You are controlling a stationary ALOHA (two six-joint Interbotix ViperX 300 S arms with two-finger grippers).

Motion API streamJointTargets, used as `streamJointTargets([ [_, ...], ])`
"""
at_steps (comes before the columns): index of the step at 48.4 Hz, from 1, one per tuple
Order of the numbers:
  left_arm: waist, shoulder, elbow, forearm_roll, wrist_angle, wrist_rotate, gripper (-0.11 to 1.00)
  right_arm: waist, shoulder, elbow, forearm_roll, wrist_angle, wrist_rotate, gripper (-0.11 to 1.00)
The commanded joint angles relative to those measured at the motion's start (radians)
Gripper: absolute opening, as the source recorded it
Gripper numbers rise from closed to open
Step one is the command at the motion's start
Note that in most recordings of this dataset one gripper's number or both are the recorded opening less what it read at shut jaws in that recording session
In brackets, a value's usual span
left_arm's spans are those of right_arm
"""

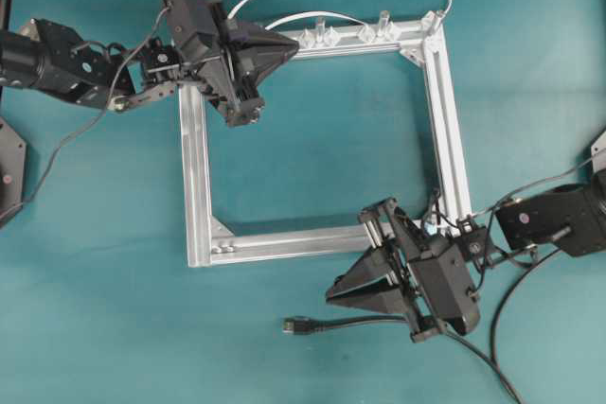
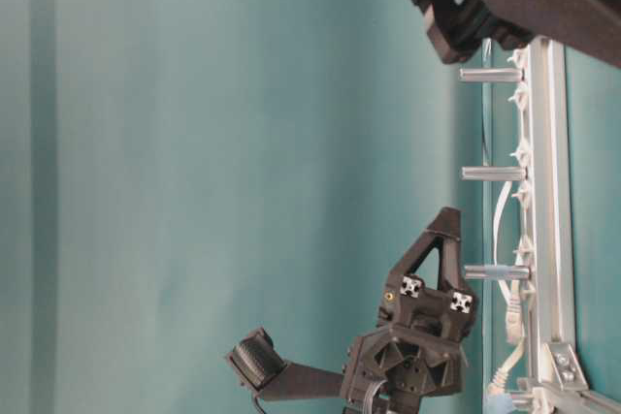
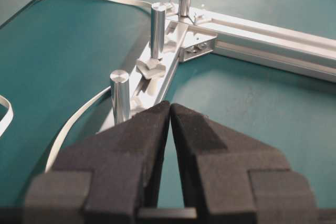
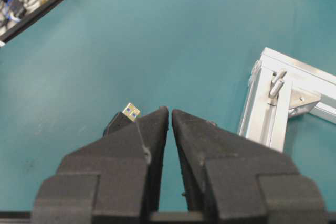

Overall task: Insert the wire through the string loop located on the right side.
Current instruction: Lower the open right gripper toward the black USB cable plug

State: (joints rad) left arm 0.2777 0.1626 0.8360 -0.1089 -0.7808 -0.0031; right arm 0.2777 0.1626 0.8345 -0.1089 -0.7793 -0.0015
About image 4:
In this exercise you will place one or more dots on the aluminium extrusion frame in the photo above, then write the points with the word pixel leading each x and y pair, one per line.
pixel 306 90

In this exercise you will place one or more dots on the black table edge rail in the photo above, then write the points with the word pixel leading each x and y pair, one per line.
pixel 29 20

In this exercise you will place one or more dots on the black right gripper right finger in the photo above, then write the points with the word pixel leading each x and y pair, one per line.
pixel 231 179

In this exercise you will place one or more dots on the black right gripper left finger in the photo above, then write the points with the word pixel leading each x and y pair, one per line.
pixel 115 179

